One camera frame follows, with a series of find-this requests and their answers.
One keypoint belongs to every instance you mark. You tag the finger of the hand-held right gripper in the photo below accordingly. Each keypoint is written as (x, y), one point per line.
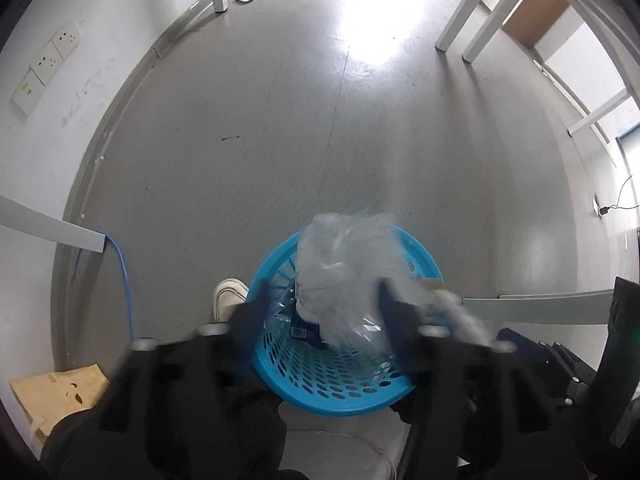
(520, 342)

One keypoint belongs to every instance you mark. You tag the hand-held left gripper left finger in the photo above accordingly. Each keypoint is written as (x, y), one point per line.
(245, 320)

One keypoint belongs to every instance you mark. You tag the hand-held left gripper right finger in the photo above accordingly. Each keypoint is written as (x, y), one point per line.
(395, 310)

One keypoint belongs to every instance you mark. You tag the clear plastic bag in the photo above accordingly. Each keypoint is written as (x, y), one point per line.
(340, 270)

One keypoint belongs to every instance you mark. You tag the blue plastic mesh basket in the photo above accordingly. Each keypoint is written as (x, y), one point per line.
(325, 385)

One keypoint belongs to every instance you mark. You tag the white shoe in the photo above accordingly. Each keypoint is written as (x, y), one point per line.
(227, 297)

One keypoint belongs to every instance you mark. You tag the grey metal beam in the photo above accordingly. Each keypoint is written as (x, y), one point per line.
(540, 307)
(50, 225)

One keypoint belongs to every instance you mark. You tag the white chair seat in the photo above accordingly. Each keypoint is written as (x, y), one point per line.
(340, 455)

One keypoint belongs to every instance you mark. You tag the brown cardboard piece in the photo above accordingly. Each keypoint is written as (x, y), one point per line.
(50, 395)

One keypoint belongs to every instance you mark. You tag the brown board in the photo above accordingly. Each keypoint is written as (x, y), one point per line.
(537, 15)

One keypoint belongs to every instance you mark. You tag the white wall socket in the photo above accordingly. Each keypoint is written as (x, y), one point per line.
(47, 62)
(27, 92)
(67, 37)

